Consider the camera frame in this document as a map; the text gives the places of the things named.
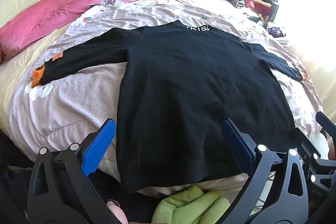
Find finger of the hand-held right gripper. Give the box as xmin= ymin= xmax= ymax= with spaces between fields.
xmin=291 ymin=127 xmax=322 ymax=161
xmin=316 ymin=111 xmax=336 ymax=140

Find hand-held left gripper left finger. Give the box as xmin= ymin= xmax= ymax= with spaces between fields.
xmin=26 ymin=118 xmax=124 ymax=224

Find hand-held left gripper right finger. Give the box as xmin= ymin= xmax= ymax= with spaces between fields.
xmin=221 ymin=119 xmax=310 ymax=224

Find black sweater with orange cuffs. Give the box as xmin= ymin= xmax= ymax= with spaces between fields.
xmin=31 ymin=20 xmax=308 ymax=194

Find person's left hand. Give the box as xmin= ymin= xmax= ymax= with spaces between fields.
xmin=106 ymin=199 xmax=129 ymax=224

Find lilac strawberry print quilt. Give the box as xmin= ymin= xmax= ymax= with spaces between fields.
xmin=25 ymin=0 xmax=324 ymax=184

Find green towel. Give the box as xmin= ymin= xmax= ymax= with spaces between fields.
xmin=152 ymin=184 xmax=232 ymax=224

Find white and purple cloth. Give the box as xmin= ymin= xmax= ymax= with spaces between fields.
xmin=266 ymin=25 xmax=288 ymax=38

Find bed with cream sheet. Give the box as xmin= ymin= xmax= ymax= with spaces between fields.
xmin=0 ymin=0 xmax=336 ymax=199

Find black bag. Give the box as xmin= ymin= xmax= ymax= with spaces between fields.
xmin=268 ymin=0 xmax=281 ymax=23

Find pink blanket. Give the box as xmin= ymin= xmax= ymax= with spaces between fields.
xmin=0 ymin=0 xmax=168 ymax=60

